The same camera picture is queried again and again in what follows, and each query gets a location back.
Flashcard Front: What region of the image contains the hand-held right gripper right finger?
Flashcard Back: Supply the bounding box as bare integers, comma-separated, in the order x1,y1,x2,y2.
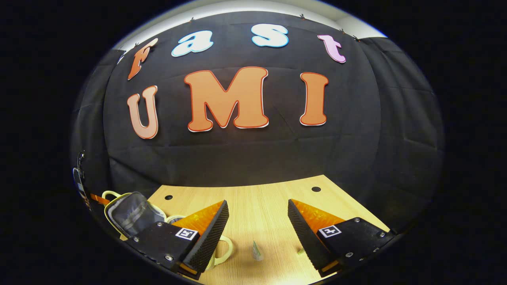
287,199,396,277

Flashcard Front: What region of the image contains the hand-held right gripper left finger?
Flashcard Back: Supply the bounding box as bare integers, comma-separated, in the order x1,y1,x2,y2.
127,200,230,281

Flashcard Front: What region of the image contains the pale yellow small suitcase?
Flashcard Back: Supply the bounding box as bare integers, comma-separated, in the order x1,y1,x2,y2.
102,190,234,272

